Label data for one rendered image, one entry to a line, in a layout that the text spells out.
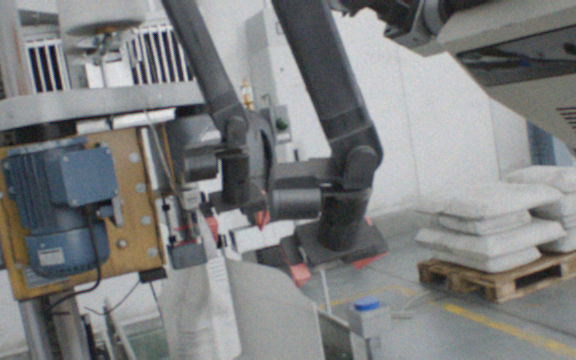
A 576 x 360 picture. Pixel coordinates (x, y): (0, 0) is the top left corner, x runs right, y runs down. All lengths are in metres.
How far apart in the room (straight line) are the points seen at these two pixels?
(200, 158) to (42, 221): 0.31
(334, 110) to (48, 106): 0.62
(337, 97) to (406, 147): 5.65
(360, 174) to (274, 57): 4.47
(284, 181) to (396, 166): 5.55
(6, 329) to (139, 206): 2.91
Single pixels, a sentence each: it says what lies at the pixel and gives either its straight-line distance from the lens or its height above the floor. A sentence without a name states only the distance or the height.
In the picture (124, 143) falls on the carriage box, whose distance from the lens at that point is 1.43.
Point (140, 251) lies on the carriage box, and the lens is 1.44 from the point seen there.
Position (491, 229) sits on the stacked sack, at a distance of 4.07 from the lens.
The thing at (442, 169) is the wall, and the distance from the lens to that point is 6.59.
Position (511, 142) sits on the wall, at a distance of 7.12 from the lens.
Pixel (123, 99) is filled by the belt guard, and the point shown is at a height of 1.39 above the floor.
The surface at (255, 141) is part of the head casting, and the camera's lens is 1.48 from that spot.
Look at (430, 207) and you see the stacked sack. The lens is 4.32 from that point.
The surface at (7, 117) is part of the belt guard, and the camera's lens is 1.22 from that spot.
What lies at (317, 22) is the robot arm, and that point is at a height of 1.39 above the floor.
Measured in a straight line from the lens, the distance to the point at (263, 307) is 1.15.
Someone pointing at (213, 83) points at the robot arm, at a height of 1.38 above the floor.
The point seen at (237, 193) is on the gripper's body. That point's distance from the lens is 1.23.
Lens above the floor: 1.30
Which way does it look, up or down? 6 degrees down
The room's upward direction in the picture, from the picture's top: 10 degrees counter-clockwise
